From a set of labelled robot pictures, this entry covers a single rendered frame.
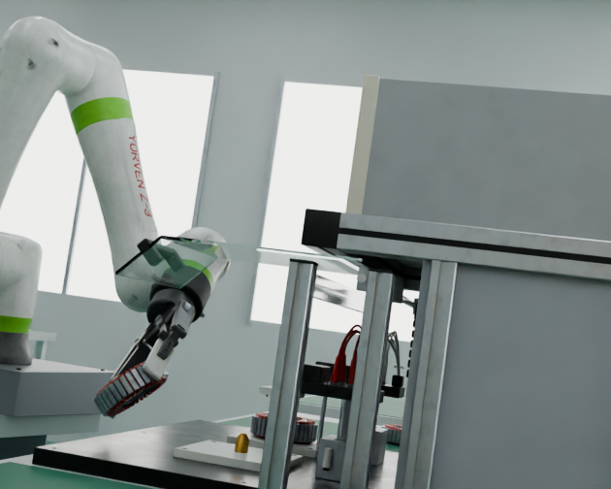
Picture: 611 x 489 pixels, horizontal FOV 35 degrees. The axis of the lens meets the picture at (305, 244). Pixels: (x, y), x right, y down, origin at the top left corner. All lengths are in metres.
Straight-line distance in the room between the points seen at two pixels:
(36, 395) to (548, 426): 1.00
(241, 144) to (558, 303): 5.46
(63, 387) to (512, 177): 0.98
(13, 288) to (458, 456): 1.04
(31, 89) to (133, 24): 5.28
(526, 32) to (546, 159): 5.16
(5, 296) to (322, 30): 4.90
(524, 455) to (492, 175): 0.36
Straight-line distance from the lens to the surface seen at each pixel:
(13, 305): 1.93
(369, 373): 1.18
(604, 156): 1.28
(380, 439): 1.59
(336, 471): 1.35
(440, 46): 6.43
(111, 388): 1.43
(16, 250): 1.91
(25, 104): 1.78
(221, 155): 6.54
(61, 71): 1.79
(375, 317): 1.18
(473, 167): 1.28
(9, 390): 1.80
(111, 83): 1.89
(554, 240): 1.15
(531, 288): 1.16
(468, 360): 1.15
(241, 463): 1.35
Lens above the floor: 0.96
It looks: 5 degrees up
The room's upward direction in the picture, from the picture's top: 8 degrees clockwise
